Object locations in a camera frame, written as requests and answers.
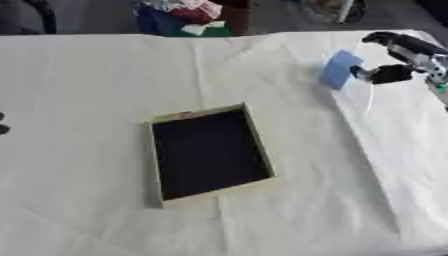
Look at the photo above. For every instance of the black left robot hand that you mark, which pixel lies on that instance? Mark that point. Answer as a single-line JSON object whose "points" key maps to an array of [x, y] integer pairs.
{"points": [[3, 125]]}

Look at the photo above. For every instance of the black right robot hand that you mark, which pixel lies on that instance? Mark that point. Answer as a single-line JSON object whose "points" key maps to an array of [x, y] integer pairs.
{"points": [[394, 72]]}

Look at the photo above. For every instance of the light blue rectangular block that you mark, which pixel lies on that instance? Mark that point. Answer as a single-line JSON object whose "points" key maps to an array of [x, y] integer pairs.
{"points": [[340, 68]]}

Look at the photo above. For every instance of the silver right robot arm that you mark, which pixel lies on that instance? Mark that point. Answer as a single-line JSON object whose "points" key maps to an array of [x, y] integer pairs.
{"points": [[436, 71]]}

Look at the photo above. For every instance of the open box with black inside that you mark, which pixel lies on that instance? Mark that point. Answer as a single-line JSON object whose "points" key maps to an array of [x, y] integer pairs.
{"points": [[210, 154]]}

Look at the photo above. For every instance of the black chair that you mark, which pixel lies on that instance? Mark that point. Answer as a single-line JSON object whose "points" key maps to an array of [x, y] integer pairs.
{"points": [[32, 16]]}

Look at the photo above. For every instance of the brown cylindrical stool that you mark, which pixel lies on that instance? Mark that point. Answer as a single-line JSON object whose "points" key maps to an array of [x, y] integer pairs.
{"points": [[236, 15]]}

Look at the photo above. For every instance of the pile of colourful cloths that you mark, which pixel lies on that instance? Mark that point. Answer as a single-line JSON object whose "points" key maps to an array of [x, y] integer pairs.
{"points": [[184, 16]]}

